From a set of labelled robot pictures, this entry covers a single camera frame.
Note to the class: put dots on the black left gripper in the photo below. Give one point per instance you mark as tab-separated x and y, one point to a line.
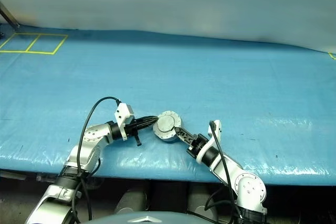
132	129

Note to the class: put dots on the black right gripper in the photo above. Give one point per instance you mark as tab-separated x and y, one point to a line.
197	145

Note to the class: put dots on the grey round motor gear cover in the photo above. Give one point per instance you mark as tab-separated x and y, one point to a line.
166	123

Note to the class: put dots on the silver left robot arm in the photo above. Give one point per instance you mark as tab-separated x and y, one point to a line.
89	140

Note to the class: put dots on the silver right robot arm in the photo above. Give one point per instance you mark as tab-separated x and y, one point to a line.
249	184

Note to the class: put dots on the blue plastic table cover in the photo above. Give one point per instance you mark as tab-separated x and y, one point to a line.
210	82

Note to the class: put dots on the grey rounded robot leg shape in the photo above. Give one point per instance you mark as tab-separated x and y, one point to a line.
130	203
197	200

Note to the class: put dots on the grey-blue robot torso with logo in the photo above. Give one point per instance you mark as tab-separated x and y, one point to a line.
147	219

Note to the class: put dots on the grey metal stand leg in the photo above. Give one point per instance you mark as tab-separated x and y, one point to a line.
9	15

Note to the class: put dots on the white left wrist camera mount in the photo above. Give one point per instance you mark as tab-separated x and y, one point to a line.
123	113

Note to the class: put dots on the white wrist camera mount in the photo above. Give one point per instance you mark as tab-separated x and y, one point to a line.
216	129
123	113

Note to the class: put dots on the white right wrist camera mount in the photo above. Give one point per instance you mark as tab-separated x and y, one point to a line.
216	129

